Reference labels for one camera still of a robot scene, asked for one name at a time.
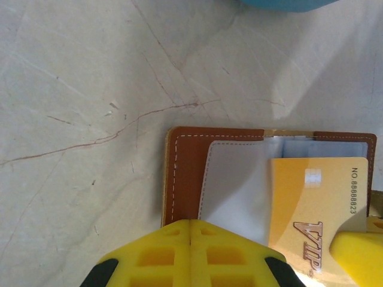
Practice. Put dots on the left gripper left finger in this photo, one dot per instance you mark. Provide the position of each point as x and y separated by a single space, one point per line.
155 260

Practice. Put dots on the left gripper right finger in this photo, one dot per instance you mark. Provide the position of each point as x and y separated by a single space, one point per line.
227 263

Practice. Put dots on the blue oval tray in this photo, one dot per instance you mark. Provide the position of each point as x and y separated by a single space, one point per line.
284 4

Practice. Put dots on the gold VIP card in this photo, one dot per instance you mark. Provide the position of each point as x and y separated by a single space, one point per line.
299 194

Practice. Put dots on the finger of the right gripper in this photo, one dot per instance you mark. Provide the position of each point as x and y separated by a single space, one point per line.
376 224
359 260

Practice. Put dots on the brown leather card holder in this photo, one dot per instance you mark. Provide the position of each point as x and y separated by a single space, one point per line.
191 167

